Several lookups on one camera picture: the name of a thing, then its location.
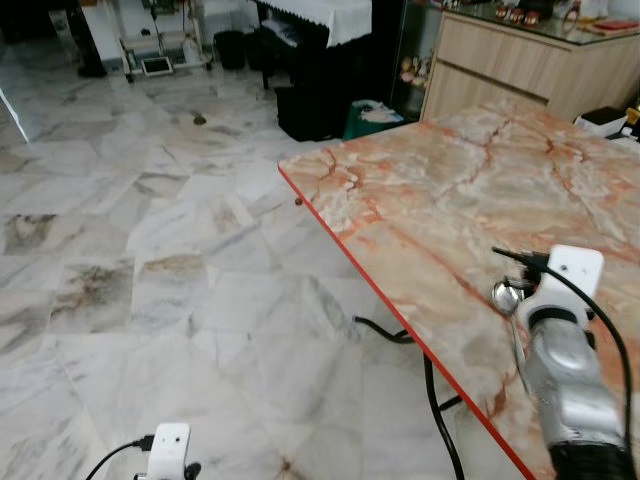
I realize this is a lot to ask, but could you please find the white wheeled rack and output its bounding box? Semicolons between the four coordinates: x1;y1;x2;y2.
108;0;216;83

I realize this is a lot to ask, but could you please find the light wooden cabinet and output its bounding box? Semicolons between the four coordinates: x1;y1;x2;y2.
420;8;640;126

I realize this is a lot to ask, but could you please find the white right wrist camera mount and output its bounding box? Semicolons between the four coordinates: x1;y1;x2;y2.
520;245;606;326

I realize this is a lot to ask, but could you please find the green box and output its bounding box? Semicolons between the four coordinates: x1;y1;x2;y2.
343;100;406;141

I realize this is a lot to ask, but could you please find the black bin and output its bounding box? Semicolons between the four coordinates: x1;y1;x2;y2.
213;30;251;71

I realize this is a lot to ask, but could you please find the white lace cloth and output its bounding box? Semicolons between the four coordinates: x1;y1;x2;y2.
262;0;373;49

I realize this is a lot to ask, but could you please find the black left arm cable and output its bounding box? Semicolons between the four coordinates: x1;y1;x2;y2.
85;436;153;480

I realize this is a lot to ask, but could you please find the black piano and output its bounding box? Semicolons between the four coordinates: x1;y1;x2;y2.
255;0;406;143

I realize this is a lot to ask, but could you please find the red tray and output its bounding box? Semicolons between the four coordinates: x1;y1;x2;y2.
590;18;639;33

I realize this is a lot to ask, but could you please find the black stand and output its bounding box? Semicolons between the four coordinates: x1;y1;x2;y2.
45;0;108;79

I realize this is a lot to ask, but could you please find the white open box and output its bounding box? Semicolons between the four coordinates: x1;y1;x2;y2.
575;105;640;141

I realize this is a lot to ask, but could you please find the black metal table frame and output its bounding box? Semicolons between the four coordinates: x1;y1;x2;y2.
353;315;468;480

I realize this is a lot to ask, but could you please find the steel spoon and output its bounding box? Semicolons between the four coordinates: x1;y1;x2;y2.
490;280;531;393

